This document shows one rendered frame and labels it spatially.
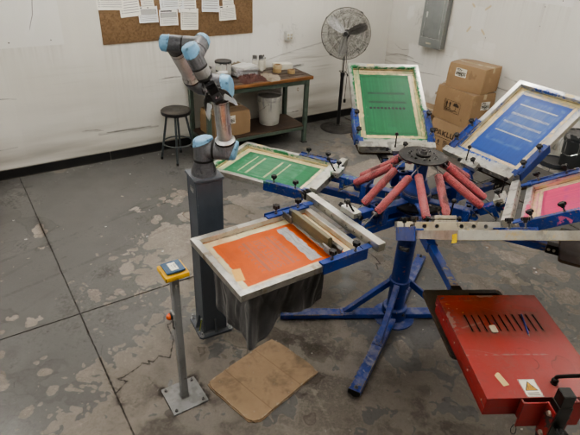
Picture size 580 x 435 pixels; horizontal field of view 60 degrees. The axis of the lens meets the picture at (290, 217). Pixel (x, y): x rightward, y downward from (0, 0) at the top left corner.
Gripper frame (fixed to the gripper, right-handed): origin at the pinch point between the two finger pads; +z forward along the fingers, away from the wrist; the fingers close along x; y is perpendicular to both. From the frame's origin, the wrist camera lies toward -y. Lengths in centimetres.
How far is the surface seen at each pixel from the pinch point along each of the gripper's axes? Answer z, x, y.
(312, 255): 86, -6, -25
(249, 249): 75, 22, -8
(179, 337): 97, 80, -20
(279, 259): 79, 11, -23
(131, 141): 161, 99, 357
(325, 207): 92, -29, 10
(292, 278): 74, 10, -44
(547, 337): 90, -70, -126
